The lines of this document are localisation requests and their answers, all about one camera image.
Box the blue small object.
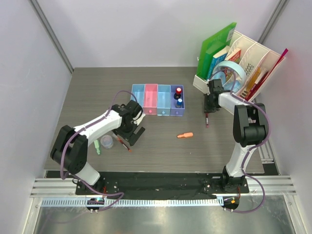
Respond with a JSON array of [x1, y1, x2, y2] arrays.
[[175, 98, 183, 108]]

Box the pink plastic bin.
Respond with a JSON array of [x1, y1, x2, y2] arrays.
[[143, 84, 158, 115]]

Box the red black stamp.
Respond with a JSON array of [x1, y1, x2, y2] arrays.
[[174, 87, 182, 100]]

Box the purple plastic bin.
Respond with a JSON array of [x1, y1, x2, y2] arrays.
[[170, 85, 185, 117]]

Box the light blue bin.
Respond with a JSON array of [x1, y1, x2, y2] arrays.
[[157, 84, 171, 116], [131, 84, 145, 107]]

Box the light blue front bin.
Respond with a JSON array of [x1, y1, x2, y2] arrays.
[[131, 84, 145, 107]]

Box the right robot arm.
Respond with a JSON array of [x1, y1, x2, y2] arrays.
[[204, 79, 269, 193]]

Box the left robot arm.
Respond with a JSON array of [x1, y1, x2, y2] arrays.
[[50, 100, 145, 195]]

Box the clear paperclip jar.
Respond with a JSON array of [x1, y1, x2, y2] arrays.
[[100, 135, 114, 149]]

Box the blue headphones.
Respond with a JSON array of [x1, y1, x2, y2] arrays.
[[211, 61, 247, 94]]

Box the green mini highlighter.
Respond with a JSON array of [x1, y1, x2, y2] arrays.
[[94, 140, 101, 155]]

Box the red transparent folder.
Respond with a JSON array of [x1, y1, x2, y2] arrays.
[[242, 48, 288, 101]]

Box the blue spine book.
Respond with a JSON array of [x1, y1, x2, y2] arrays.
[[207, 45, 230, 79]]

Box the red cover book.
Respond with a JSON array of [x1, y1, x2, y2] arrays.
[[224, 48, 241, 81]]

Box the yellow booklet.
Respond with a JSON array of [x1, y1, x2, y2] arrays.
[[246, 67, 261, 92]]

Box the green plastic folder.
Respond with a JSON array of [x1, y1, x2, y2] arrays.
[[196, 22, 237, 80]]

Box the white desk file organizer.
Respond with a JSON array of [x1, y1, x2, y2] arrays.
[[193, 30, 270, 98]]

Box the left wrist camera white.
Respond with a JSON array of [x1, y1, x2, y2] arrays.
[[133, 111, 145, 126]]

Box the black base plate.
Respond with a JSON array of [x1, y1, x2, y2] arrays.
[[75, 170, 250, 198]]

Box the white slotted cable duct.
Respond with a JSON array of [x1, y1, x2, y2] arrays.
[[41, 197, 224, 208]]

